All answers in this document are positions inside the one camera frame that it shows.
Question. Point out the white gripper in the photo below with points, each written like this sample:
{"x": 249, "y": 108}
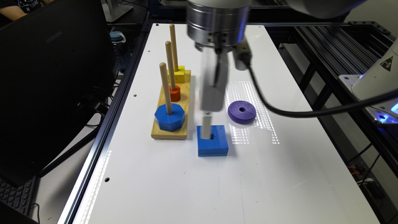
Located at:
{"x": 214, "y": 77}

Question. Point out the blue square block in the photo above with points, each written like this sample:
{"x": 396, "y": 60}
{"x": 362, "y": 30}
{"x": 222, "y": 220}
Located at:
{"x": 217, "y": 145}

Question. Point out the person forearm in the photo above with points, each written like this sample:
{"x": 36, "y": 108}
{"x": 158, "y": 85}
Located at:
{"x": 12, "y": 10}

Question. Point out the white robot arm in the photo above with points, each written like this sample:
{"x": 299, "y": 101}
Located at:
{"x": 218, "y": 26}

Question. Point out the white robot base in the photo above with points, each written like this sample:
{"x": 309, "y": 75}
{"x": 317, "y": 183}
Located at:
{"x": 381, "y": 78}

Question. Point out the blue octagon block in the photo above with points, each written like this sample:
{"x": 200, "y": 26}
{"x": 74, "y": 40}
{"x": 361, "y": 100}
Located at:
{"x": 170, "y": 122}

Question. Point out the orange octagon block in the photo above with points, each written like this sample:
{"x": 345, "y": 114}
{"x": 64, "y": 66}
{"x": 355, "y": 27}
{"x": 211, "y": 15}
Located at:
{"x": 175, "y": 95}

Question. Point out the yellow square block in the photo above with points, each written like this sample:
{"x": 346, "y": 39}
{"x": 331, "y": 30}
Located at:
{"x": 179, "y": 75}

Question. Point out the wooden peg base board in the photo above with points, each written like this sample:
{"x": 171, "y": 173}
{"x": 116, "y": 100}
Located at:
{"x": 178, "y": 134}

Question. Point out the purple round disc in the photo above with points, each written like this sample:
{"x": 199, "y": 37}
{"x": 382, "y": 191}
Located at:
{"x": 241, "y": 112}

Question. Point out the rear wooden peg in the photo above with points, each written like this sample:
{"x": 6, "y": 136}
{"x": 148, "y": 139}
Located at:
{"x": 174, "y": 47}

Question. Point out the wooden peg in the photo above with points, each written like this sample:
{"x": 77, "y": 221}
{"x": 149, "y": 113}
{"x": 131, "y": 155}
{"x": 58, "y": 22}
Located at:
{"x": 174, "y": 47}
{"x": 168, "y": 48}
{"x": 166, "y": 89}

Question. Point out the front wooden peg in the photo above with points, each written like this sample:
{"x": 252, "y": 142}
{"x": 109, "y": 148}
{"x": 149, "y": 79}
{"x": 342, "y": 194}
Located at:
{"x": 166, "y": 89}

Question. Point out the middle wooden peg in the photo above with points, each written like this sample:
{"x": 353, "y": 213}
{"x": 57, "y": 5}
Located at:
{"x": 168, "y": 48}

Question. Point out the blue lid water bottle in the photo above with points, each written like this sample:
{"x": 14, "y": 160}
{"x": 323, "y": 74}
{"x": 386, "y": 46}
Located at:
{"x": 121, "y": 49}

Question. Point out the black Samsung monitor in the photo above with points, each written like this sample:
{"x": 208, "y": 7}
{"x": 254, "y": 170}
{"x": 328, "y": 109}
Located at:
{"x": 57, "y": 68}

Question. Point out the black keyboard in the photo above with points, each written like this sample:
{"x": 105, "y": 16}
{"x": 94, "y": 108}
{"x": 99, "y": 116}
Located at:
{"x": 19, "y": 198}

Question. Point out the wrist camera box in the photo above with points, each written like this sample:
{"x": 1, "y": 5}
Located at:
{"x": 242, "y": 54}

